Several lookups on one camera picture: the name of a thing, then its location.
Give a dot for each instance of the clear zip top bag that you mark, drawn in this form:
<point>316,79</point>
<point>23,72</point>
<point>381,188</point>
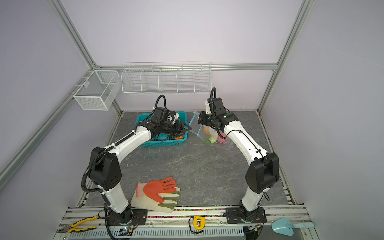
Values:
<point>197,129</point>

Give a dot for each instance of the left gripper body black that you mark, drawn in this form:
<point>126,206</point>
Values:
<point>172,129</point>

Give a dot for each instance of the white wire shelf basket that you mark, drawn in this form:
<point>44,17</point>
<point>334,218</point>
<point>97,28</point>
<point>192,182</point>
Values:
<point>166,78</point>

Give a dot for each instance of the teal plastic basket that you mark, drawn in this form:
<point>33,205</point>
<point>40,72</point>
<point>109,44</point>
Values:
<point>163,140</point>

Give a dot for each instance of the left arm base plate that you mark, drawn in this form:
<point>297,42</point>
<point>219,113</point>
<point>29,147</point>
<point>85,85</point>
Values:
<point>135,217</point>

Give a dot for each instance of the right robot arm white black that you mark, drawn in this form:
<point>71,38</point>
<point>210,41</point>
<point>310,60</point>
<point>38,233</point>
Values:
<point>263,170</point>

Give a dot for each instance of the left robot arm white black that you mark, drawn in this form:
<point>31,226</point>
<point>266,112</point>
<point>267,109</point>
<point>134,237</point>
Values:
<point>103,174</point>

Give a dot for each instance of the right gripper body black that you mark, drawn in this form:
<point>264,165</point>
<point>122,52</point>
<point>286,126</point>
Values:
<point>208,119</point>

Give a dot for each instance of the orange toy fruit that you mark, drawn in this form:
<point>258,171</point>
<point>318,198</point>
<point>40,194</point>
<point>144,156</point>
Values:
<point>206,130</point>

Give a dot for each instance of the yellow tape measure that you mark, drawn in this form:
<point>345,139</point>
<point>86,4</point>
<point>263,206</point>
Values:
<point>197,224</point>

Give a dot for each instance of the yellow black pliers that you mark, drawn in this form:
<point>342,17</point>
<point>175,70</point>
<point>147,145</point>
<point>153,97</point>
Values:
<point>73,228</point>

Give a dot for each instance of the green striped work glove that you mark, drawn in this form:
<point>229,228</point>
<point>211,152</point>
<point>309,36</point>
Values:
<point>141,201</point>

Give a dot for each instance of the white mesh box basket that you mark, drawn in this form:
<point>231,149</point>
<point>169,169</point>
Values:
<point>99,90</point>

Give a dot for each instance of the teal plastic scoop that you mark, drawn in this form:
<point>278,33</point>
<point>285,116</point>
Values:
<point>283,226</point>

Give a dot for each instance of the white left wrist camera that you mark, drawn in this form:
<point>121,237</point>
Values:
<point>172,117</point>

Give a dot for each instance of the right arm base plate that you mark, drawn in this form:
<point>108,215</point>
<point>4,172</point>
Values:
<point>240,215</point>

